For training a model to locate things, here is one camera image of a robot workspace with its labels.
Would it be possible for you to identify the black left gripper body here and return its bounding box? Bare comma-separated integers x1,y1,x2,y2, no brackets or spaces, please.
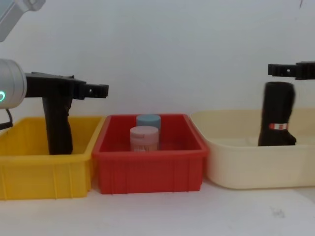
24,71,86,101

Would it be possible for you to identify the plain black cloth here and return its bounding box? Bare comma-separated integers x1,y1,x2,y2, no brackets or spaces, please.
42,95,74,156

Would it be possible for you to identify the jar with blue lid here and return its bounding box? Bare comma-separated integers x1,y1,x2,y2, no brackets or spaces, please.
136,114,162,149

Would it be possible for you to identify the jar with pink lid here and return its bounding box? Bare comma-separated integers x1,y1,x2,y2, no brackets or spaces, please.
129,126,159,153

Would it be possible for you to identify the yellow plastic bin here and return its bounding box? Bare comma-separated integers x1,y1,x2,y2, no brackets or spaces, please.
0,116,104,201

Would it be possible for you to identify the red plastic bin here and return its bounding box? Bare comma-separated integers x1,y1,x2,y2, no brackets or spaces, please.
92,113,210,195

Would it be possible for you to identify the cream plastic bin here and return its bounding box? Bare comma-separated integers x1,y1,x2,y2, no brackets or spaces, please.
190,108,315,190

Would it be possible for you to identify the thin dark cable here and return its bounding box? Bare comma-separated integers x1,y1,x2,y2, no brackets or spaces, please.
0,108,13,131

